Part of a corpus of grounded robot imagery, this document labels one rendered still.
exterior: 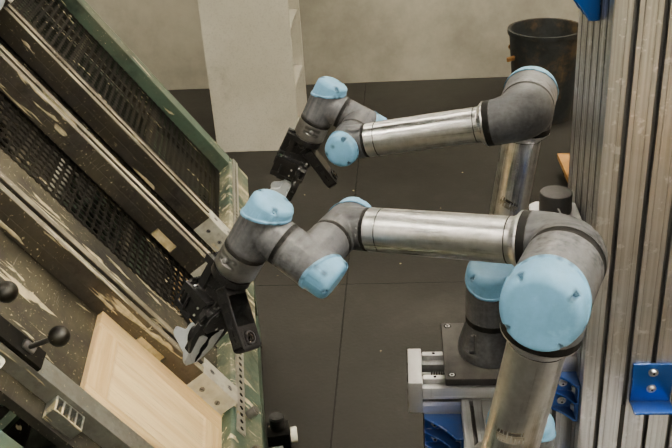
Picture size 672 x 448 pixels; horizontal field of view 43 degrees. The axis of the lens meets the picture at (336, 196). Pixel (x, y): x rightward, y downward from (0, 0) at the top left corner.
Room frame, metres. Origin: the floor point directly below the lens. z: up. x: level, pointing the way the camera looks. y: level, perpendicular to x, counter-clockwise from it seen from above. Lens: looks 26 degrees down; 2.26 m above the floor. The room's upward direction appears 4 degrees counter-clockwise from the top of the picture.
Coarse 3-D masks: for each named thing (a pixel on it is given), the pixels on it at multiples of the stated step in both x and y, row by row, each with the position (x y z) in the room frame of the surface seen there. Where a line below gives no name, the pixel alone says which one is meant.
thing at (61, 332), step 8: (56, 328) 1.22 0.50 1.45; (64, 328) 1.23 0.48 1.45; (48, 336) 1.22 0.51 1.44; (56, 336) 1.21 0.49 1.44; (64, 336) 1.21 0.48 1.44; (24, 344) 1.26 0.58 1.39; (32, 344) 1.26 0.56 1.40; (40, 344) 1.25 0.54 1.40; (56, 344) 1.21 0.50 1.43; (64, 344) 1.21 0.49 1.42; (32, 352) 1.26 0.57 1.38
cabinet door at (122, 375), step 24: (96, 336) 1.52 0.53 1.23; (120, 336) 1.58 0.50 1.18; (96, 360) 1.44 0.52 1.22; (120, 360) 1.51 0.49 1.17; (144, 360) 1.57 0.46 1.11; (96, 384) 1.37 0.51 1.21; (120, 384) 1.44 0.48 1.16; (144, 384) 1.50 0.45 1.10; (168, 384) 1.57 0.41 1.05; (120, 408) 1.37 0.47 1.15; (144, 408) 1.43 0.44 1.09; (168, 408) 1.50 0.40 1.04; (192, 408) 1.57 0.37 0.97; (144, 432) 1.36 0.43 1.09; (168, 432) 1.42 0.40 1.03; (192, 432) 1.49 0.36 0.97; (216, 432) 1.56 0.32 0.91
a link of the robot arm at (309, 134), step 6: (300, 120) 1.88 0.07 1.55; (300, 126) 1.87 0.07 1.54; (306, 126) 1.86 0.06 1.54; (300, 132) 1.87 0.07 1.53; (306, 132) 1.86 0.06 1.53; (312, 132) 1.85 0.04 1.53; (318, 132) 1.86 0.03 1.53; (324, 132) 1.87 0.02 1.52; (300, 138) 1.87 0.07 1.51; (306, 138) 1.86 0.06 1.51; (312, 138) 1.86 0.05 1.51; (318, 138) 1.86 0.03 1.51; (324, 138) 1.88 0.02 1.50
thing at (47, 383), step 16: (0, 352) 1.24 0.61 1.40; (16, 368) 1.24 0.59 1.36; (32, 368) 1.25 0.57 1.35; (48, 368) 1.28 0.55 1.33; (32, 384) 1.25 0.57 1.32; (48, 384) 1.25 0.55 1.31; (64, 384) 1.27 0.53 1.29; (48, 400) 1.25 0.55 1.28; (80, 400) 1.27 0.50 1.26; (96, 400) 1.30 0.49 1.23; (96, 416) 1.26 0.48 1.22; (112, 416) 1.30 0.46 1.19; (96, 432) 1.25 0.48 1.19; (112, 432) 1.26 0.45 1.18; (128, 432) 1.29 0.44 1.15
